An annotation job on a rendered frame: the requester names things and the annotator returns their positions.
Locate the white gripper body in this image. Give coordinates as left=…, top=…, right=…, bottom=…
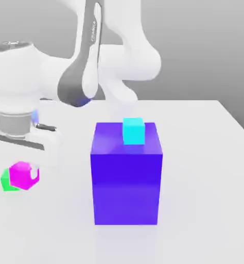
left=0, top=131, right=62, bottom=168

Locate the small magenta cube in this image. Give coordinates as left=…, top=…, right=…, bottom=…
left=9, top=161, right=41, bottom=191

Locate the small green cube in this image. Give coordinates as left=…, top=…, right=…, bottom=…
left=0, top=168, right=21, bottom=192

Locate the small cyan cube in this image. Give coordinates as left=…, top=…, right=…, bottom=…
left=122, top=117, right=146, bottom=146

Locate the large blue box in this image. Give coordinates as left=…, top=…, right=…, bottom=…
left=90, top=122, right=164, bottom=226

